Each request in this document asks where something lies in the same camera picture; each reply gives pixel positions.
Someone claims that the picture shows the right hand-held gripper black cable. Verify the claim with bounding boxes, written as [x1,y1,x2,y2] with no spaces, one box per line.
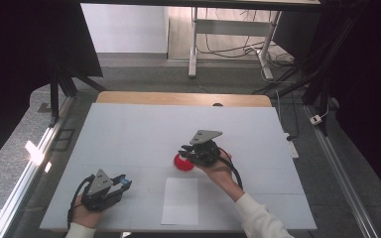
[217,155,244,191]

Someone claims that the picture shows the black metal stands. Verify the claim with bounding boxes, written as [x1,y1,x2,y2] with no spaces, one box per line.
[252,9,332,137]

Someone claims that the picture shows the bundle of floor cables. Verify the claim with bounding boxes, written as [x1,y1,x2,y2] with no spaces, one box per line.
[204,8,296,67]

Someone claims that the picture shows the black curtain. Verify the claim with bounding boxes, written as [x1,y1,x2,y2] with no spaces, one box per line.
[0,0,103,177]
[311,0,381,206]

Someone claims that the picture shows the white paper sheet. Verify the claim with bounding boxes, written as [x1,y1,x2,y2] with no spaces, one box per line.
[161,177,199,226]

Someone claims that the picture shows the aluminium floor rail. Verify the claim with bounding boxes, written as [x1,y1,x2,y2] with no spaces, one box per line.
[304,104,381,238]
[0,95,75,238]

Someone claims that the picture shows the wooden table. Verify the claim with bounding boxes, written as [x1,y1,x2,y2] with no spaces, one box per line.
[95,90,273,108]

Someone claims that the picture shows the white metal desk frame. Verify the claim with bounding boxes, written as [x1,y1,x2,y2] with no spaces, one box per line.
[188,6,283,80]

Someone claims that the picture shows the person's right hand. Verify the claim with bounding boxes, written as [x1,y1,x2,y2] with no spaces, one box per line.
[194,150,244,201]

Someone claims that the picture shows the black tripod stand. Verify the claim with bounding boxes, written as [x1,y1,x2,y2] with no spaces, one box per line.
[48,62,107,128]

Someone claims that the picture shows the hand-held gripper black cable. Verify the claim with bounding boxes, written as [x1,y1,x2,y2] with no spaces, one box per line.
[217,155,244,191]
[66,175,95,229]

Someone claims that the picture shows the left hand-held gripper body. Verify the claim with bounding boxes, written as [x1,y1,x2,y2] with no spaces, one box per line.
[78,169,123,212]

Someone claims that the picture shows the left hand-held gripper black cable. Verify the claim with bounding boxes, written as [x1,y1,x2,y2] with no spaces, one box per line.
[66,175,95,229]

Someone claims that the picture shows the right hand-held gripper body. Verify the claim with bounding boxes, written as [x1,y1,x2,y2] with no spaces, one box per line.
[187,129,223,168]

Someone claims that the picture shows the person's left hand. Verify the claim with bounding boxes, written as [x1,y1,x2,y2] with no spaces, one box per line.
[70,195,105,229]

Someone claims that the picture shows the red round ink pad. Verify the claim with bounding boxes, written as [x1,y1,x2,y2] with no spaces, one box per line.
[173,153,195,173]

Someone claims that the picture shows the white power strip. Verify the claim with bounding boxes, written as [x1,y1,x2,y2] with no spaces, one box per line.
[283,132,300,160]

